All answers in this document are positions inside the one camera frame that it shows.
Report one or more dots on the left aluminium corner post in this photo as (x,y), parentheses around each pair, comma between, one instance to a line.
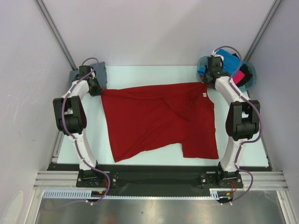
(54,30)

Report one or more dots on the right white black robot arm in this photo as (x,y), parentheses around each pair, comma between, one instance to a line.
(241,124)

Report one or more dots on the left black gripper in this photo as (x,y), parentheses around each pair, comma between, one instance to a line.
(98,90)

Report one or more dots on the teal plastic basket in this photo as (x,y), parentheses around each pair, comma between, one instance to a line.
(252,69)

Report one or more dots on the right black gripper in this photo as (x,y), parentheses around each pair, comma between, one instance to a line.
(205,81)

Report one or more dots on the folded grey t shirt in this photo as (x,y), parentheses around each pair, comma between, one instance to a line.
(101,74)

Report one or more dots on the blue t shirt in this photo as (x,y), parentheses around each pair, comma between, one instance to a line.
(230,63)

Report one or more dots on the black t shirt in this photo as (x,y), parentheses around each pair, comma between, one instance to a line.
(248,80)

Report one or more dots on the right white cable duct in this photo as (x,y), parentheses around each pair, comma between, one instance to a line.
(222,193)

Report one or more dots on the left white cable duct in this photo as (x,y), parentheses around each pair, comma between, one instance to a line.
(73,194)

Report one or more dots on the aluminium corner post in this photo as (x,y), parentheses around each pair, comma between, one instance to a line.
(265,24)
(54,30)

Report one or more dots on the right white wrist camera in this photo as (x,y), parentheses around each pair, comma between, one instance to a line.
(215,54)

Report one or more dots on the right aluminium corner post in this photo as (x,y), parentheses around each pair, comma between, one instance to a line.
(265,24)

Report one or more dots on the aluminium front rail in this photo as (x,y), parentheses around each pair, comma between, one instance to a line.
(56,179)

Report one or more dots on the pink t shirt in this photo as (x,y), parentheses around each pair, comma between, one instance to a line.
(238,77)

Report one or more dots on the white cable duct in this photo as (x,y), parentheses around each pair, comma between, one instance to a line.
(73,194)
(222,193)

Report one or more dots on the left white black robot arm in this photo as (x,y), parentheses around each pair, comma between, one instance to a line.
(71,119)

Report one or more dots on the red t shirt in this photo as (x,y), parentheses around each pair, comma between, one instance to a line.
(146,118)

